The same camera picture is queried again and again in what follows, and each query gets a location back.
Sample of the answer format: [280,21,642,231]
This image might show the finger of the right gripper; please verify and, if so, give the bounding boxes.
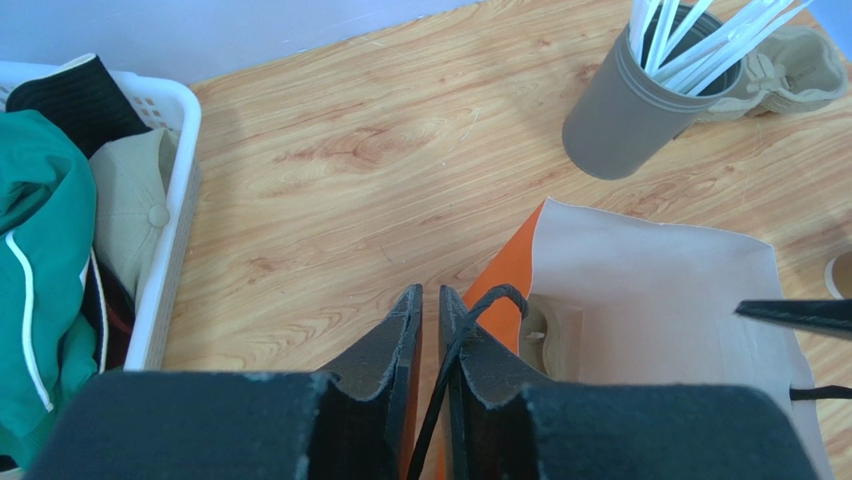
[735,300,851,340]

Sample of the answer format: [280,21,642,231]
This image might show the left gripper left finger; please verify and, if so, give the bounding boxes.
[26,284,423,479]

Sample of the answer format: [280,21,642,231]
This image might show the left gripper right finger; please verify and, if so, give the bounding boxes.
[439,287,816,479]

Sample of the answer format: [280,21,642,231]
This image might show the pulp cup carrier tray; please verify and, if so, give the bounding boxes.
[519,295,584,382]

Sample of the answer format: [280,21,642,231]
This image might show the orange paper bag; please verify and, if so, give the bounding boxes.
[399,196,852,480]

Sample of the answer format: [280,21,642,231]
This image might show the green jacket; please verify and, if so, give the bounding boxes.
[1,110,98,468]

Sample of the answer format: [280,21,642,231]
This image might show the beige cap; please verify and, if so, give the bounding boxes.
[89,129,179,304]

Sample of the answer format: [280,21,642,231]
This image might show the grey straw holder cup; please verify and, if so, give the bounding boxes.
[562,26,743,180]

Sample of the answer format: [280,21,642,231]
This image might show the wrapped white straws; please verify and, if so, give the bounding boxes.
[627,0,811,96]

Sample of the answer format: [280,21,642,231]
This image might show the white plastic basket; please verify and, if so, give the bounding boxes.
[1,54,201,370]

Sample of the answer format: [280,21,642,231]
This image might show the black cloth in basket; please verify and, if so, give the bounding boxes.
[6,53,151,158]

